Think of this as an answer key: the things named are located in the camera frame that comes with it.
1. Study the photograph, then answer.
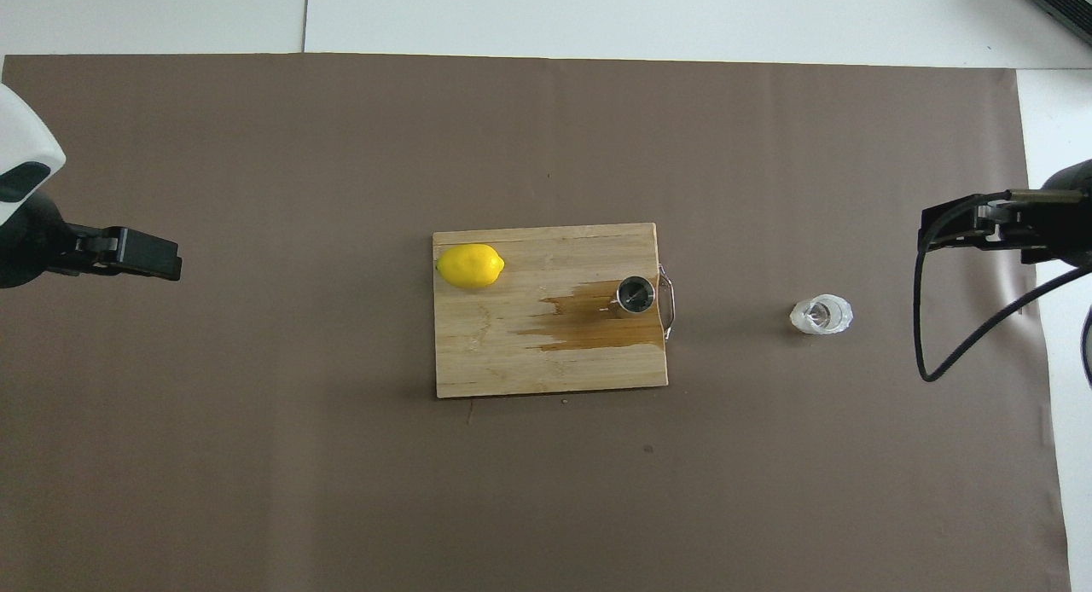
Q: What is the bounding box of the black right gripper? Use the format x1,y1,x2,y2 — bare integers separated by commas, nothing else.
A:
919,159,1092,269

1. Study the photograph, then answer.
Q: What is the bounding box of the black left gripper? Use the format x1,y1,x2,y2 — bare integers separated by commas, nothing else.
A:
0,191,183,290

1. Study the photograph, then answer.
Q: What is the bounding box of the clear faceted glass cup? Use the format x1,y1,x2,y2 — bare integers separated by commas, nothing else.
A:
789,294,854,336

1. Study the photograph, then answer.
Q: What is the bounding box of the steel double jigger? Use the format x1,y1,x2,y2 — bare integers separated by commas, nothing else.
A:
616,276,656,318

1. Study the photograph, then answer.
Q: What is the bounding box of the brown paper table mat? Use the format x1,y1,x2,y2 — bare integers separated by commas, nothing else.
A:
0,53,1072,592

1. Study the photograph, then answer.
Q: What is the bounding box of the yellow lemon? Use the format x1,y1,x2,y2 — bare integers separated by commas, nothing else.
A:
435,243,506,290

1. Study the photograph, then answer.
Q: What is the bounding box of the wooden cutting board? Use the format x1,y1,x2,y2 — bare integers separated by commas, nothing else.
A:
432,223,678,399

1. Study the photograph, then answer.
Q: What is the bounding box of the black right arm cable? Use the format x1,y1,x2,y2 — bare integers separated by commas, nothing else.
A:
913,189,1092,384

